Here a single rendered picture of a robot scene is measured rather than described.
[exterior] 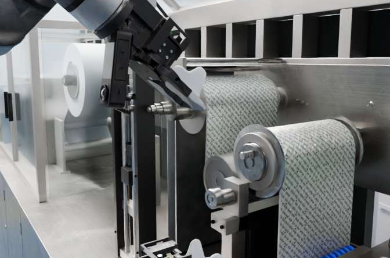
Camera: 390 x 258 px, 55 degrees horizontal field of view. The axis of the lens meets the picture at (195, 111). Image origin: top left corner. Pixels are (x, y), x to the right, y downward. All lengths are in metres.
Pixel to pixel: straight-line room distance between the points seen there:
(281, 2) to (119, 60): 0.71
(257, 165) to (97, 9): 0.41
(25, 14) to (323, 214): 0.68
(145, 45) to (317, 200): 0.49
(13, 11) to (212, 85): 0.52
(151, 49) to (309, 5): 0.63
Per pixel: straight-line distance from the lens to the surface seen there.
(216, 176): 0.88
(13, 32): 0.57
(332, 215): 0.90
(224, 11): 1.36
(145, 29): 0.58
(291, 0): 1.15
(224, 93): 0.93
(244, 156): 0.73
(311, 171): 0.81
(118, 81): 0.55
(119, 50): 0.56
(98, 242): 1.25
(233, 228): 0.79
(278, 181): 0.74
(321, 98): 1.06
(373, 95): 0.98
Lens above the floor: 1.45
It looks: 8 degrees down
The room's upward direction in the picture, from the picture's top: straight up
